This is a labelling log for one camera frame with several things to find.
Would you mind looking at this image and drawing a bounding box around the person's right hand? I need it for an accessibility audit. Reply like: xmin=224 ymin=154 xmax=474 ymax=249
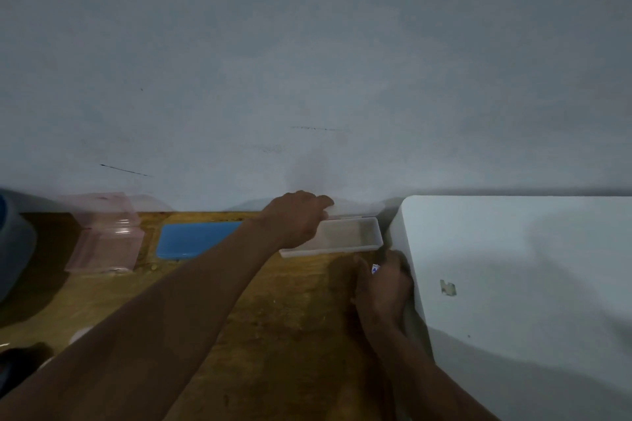
xmin=353 ymin=250 xmax=413 ymax=333

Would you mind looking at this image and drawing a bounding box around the person's left hand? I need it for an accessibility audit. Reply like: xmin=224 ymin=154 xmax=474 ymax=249
xmin=256 ymin=190 xmax=335 ymax=252

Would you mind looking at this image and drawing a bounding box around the clear white plastic lidded box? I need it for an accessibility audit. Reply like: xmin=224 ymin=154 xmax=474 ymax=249
xmin=279 ymin=198 xmax=385 ymax=259

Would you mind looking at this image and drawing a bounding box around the person's left forearm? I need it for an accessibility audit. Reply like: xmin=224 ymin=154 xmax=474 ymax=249
xmin=0 ymin=216 xmax=286 ymax=421

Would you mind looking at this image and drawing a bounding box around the person's right forearm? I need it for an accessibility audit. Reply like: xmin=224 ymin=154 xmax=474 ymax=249
xmin=364 ymin=316 xmax=500 ymax=421

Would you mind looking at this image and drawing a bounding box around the blue plastic box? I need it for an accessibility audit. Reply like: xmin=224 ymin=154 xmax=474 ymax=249
xmin=156 ymin=221 xmax=243 ymax=260

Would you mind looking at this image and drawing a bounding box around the white cabinet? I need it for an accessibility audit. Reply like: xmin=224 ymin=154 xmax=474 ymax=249
xmin=389 ymin=195 xmax=632 ymax=421

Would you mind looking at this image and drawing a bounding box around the pink translucent plastic box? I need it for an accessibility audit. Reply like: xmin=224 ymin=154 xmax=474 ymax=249
xmin=56 ymin=192 xmax=146 ymax=274

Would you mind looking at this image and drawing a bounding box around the small white round object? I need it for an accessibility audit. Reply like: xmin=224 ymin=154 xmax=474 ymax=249
xmin=68 ymin=326 xmax=95 ymax=346

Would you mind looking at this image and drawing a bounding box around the grey blue plastic container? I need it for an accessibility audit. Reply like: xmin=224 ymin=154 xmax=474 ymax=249
xmin=0 ymin=189 xmax=38 ymax=304

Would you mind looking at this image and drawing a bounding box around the dark object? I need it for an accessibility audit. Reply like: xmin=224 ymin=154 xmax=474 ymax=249
xmin=0 ymin=342 xmax=55 ymax=399

